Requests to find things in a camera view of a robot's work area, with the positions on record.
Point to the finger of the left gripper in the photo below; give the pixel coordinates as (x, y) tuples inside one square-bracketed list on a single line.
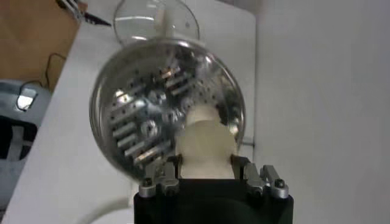
[(76, 9)]

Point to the stainless steel steamer basket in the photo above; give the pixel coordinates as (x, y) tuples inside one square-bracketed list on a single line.
[(137, 100)]

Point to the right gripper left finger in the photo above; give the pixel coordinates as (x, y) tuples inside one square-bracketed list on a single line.
[(158, 179)]

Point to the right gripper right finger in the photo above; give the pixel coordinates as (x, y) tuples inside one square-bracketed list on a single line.
[(262, 179)]

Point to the white steamed baozi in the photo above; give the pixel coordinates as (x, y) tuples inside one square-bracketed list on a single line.
[(207, 149)]

